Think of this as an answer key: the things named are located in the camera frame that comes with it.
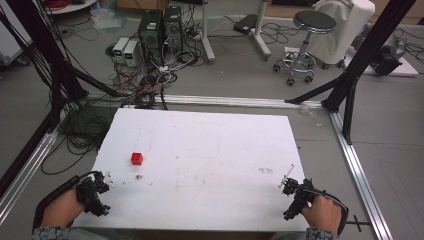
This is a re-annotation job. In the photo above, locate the white cloth covered chair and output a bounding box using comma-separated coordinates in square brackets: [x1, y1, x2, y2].
[307, 0, 377, 70]

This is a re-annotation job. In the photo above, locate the person's right hand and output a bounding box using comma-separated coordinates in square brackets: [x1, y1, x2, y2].
[300, 194, 343, 235]

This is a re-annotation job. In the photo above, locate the thin white stick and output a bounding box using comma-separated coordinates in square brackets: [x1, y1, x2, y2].
[277, 163, 296, 189]

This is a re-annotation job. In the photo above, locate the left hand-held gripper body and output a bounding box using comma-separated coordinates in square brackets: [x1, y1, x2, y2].
[75, 182, 112, 218]

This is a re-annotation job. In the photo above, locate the black frame post with cables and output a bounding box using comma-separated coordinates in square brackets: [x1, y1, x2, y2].
[0, 0, 128, 134]

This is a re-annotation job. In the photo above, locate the white panel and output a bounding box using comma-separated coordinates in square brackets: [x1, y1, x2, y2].
[0, 11, 33, 67]

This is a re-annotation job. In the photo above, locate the flat white board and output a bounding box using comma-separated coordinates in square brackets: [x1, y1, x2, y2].
[344, 49, 420, 78]

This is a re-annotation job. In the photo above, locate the round white table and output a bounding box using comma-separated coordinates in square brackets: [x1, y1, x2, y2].
[42, 0, 100, 16]

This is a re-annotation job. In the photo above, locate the black device on board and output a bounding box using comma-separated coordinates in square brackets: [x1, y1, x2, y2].
[371, 32, 408, 77]

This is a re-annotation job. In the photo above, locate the white table leg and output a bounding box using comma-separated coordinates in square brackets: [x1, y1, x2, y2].
[250, 0, 273, 62]
[199, 0, 217, 65]

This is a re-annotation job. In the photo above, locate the tangle of floor cables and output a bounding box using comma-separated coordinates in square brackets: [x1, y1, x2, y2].
[39, 13, 214, 176]

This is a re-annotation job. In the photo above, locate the flat black box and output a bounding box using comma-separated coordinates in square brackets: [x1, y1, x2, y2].
[232, 13, 259, 36]

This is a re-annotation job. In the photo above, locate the person's left hand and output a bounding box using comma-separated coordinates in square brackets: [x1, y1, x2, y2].
[40, 188, 87, 229]

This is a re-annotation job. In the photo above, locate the aluminium floor rail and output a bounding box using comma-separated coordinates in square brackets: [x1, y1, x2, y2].
[327, 109, 395, 240]
[0, 128, 61, 226]
[85, 92, 325, 110]

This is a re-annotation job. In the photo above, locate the white power supply unit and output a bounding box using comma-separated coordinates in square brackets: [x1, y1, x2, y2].
[112, 36, 130, 63]
[123, 40, 141, 68]

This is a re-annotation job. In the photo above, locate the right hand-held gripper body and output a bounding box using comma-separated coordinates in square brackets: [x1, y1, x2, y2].
[282, 186, 318, 222]

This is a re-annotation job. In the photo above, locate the black round stool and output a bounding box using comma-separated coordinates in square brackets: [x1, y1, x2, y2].
[272, 9, 338, 87]

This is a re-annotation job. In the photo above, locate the clear plastic bag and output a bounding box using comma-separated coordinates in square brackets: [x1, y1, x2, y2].
[90, 7, 128, 32]

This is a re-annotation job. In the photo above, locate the black computer tower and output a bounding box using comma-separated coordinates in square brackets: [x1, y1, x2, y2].
[162, 5, 184, 55]
[137, 9, 165, 67]

